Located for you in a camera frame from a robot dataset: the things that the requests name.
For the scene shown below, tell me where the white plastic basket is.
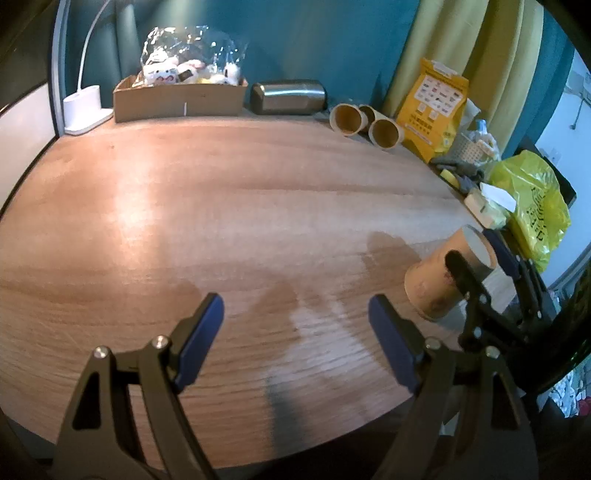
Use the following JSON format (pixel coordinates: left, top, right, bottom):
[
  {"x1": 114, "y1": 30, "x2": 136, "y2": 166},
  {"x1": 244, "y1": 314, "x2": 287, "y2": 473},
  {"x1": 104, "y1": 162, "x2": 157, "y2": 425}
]
[{"x1": 442, "y1": 130, "x2": 502, "y2": 170}]

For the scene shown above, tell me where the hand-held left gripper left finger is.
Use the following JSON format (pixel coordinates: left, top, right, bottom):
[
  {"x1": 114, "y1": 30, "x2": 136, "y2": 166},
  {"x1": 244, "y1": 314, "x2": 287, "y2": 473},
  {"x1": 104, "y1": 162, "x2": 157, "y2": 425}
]
[{"x1": 51, "y1": 292, "x2": 225, "y2": 480}]

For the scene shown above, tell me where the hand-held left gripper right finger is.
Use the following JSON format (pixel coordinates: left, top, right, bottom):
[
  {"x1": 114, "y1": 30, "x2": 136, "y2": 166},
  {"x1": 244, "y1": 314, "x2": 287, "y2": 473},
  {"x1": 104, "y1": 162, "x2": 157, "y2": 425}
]
[{"x1": 368, "y1": 294, "x2": 539, "y2": 480}]

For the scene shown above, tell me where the grey cloth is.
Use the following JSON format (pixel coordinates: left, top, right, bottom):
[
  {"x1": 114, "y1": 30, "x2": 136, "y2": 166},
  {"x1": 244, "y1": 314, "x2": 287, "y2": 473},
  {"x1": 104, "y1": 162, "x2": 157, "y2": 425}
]
[{"x1": 430, "y1": 154, "x2": 485, "y2": 182}]

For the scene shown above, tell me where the yellow plastic bag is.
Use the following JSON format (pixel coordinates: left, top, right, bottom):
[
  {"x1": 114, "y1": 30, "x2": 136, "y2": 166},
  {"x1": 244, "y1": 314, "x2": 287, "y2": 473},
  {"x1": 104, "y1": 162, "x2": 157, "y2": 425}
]
[{"x1": 488, "y1": 150, "x2": 572, "y2": 274}]

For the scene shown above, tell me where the metallic cylinder flask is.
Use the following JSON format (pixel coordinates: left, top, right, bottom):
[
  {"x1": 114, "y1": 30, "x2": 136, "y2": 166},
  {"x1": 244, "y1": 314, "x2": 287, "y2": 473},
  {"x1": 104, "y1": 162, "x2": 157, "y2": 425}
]
[{"x1": 250, "y1": 79, "x2": 328, "y2": 116}]

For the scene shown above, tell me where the brown paper cup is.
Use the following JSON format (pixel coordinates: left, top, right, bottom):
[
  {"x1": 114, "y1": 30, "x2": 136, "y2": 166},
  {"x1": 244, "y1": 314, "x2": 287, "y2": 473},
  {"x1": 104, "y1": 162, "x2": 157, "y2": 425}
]
[
  {"x1": 329, "y1": 103, "x2": 370, "y2": 136},
  {"x1": 368, "y1": 118, "x2": 406, "y2": 151},
  {"x1": 404, "y1": 224, "x2": 499, "y2": 321},
  {"x1": 358, "y1": 104, "x2": 378, "y2": 134}
]

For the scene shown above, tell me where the yellow curtain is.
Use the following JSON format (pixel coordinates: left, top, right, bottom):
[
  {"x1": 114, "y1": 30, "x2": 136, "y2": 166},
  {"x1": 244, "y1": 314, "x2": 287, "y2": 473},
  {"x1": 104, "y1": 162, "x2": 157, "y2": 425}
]
[{"x1": 382, "y1": 0, "x2": 557, "y2": 155}]

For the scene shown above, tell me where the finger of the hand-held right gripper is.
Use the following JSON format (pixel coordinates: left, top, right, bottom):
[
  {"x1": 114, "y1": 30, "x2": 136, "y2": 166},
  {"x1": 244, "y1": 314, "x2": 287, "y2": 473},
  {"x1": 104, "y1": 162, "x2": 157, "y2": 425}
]
[
  {"x1": 444, "y1": 250, "x2": 497, "y2": 329},
  {"x1": 481, "y1": 228, "x2": 552, "y2": 319}
]

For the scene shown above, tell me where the clear bag of plush toys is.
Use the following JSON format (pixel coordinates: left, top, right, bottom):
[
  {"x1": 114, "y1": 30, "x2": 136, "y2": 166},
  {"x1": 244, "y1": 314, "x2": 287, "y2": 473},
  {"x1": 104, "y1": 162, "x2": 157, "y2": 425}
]
[{"x1": 140, "y1": 25, "x2": 246, "y2": 86}]

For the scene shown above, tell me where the yellow printed package bag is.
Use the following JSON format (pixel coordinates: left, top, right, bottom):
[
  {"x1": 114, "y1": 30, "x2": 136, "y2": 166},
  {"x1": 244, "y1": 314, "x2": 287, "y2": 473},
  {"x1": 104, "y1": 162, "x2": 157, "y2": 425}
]
[{"x1": 396, "y1": 58, "x2": 470, "y2": 162}]

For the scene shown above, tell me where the cardboard box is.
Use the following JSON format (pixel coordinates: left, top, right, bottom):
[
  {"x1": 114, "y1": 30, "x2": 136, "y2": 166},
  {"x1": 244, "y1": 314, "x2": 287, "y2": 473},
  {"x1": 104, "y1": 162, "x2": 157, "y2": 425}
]
[{"x1": 113, "y1": 75, "x2": 249, "y2": 123}]

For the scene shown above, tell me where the white desk lamp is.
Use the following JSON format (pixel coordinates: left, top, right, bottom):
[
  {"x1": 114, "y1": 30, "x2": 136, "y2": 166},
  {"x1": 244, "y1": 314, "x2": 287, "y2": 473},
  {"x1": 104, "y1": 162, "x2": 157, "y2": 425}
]
[{"x1": 62, "y1": 0, "x2": 115, "y2": 137}]

